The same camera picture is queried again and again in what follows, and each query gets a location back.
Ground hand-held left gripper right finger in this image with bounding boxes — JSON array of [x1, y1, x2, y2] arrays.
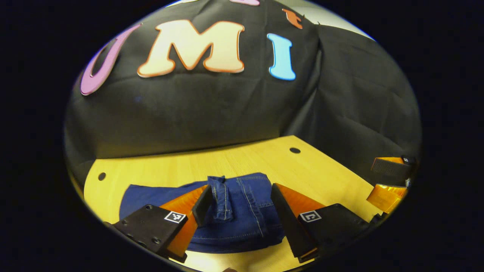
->
[[270, 183, 374, 264]]

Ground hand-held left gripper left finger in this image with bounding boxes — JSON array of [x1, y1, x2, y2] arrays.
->
[[111, 184, 214, 264]]

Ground blue denim jeans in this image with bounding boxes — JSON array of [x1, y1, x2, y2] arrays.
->
[[119, 172, 287, 255]]

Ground black backdrop cloth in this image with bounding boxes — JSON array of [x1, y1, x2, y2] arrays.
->
[[64, 0, 423, 190]]

